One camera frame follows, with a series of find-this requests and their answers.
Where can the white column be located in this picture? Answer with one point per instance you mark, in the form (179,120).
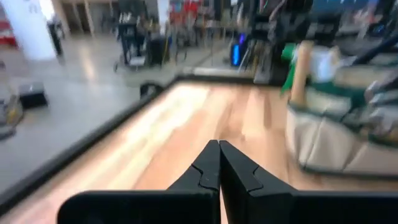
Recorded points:
(28,28)

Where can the red white barrier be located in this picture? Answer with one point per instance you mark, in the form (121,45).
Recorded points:
(7,39)

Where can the white green spray bottle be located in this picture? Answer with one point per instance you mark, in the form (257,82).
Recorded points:
(323,63)

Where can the black bin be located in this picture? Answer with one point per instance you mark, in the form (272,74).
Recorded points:
(158,51)

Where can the beige green canvas gardening bag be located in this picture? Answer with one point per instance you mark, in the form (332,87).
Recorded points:
(326,146)

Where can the red shelf rack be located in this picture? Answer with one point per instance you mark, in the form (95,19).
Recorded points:
(189,7)

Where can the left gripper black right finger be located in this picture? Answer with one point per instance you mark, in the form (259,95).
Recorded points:
(264,208)

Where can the black metal table frame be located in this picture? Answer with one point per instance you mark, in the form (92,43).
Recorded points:
(77,146)

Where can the blue glowing device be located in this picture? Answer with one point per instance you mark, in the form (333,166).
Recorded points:
(235,54)

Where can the black floor box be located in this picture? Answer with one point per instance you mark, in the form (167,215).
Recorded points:
(32,95)

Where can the black clamp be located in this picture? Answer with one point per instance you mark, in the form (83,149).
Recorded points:
(146,88)

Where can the black cart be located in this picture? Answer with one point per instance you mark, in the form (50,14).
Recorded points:
(132,40)

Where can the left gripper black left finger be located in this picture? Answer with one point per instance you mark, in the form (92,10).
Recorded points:
(186,205)

